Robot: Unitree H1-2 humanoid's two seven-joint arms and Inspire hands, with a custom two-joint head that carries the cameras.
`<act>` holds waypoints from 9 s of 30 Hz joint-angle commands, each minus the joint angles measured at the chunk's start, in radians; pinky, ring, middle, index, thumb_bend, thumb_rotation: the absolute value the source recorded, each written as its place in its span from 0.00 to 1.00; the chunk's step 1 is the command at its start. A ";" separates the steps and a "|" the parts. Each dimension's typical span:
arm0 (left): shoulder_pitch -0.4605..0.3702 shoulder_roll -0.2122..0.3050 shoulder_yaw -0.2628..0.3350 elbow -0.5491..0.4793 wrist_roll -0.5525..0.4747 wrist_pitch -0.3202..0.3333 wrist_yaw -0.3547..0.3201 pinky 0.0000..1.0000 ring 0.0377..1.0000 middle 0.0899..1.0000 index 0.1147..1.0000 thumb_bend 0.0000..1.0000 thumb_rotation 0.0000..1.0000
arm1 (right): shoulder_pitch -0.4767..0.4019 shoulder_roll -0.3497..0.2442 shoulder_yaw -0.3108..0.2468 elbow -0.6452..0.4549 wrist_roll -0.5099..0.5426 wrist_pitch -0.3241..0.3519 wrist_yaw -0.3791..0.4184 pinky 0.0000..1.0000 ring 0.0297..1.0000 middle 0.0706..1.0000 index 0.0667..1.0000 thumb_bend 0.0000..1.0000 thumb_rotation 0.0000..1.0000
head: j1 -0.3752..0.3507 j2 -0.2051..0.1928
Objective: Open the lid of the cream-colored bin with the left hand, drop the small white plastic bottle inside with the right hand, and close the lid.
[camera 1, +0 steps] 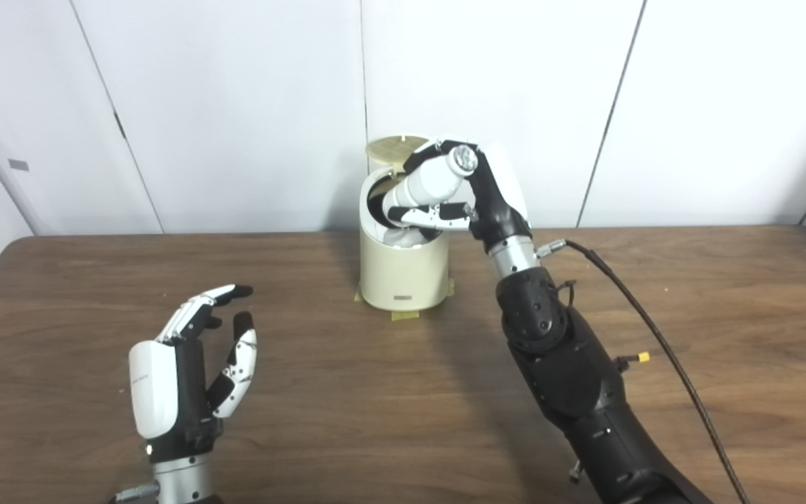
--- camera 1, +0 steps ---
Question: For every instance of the small grey wall label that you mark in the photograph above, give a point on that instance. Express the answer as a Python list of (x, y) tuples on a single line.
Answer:
[(18, 165)]

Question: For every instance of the black wall panel hinge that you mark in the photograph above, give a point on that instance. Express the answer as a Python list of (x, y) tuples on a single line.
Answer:
[(120, 125)]

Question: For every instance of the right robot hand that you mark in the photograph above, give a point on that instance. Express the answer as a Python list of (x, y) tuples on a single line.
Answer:
[(497, 203)]

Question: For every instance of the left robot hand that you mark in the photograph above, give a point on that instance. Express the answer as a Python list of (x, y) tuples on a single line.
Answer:
[(161, 392)]

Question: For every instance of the cream-colored bin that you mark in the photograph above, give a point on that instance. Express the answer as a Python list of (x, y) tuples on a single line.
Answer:
[(406, 280)]

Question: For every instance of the small white plastic bottle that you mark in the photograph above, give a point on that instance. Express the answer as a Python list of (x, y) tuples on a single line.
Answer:
[(431, 178)]

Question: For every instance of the round cream bin lid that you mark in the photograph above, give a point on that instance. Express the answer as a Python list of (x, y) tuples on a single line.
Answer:
[(385, 149)]

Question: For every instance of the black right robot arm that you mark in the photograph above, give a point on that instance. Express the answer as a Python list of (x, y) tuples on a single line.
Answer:
[(578, 378)]

